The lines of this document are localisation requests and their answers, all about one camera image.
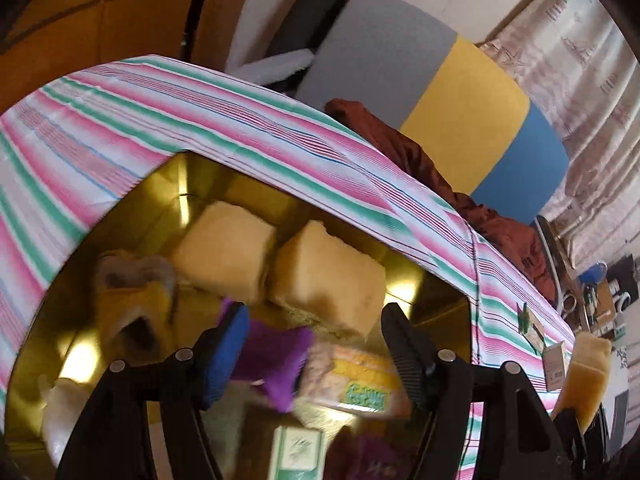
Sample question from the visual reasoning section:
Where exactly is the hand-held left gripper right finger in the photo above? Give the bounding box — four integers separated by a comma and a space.
381, 302, 576, 480

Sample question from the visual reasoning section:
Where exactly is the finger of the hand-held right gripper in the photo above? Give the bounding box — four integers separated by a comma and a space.
584, 405, 613, 480
550, 407, 586, 480

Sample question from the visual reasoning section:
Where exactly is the dark furniture leg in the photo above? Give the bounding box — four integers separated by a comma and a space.
180, 0, 207, 63

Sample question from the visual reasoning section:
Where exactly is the yellow foam mat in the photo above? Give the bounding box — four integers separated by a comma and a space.
400, 35, 531, 196

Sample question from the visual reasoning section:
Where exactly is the blue foam mat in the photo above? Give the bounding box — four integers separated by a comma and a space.
470, 102, 571, 226

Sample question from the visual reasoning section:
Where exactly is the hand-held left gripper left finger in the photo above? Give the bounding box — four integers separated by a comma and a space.
55, 302, 251, 480

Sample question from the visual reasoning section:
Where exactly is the small green white packet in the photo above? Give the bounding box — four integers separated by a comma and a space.
517, 302, 547, 356

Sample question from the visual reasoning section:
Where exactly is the green and white box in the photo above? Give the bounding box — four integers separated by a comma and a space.
267, 425, 326, 480

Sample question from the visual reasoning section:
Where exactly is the patterned beige curtain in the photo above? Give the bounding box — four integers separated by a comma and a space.
480, 0, 640, 271

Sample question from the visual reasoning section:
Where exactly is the cluttered wooden desk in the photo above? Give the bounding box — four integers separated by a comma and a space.
560, 255, 640, 346

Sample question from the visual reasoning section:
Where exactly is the yellow sponge block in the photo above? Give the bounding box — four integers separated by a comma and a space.
267, 220, 388, 338
550, 332, 613, 433
172, 201, 278, 306

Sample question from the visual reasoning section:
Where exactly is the dark red cloth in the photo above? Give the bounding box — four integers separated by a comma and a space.
325, 99, 561, 306

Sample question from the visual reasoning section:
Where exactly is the black foam mat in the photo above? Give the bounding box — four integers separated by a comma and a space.
265, 0, 368, 58

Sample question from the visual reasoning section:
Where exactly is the striped tablecloth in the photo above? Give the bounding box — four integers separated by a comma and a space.
0, 55, 576, 480

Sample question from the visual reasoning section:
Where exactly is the dark curved chair back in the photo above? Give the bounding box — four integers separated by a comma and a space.
532, 215, 576, 281

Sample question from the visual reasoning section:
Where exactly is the gold tin box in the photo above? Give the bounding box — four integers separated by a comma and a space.
0, 150, 473, 480

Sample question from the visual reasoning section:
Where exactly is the pink translucent measuring cup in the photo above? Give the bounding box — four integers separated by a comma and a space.
95, 252, 176, 296

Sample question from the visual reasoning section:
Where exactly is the white foam strip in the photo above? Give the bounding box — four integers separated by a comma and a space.
235, 49, 313, 86

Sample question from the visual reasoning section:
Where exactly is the blue round object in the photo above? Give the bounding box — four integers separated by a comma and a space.
577, 260, 608, 286

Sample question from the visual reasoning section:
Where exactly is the small beige box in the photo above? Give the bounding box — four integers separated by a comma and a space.
542, 341, 568, 392

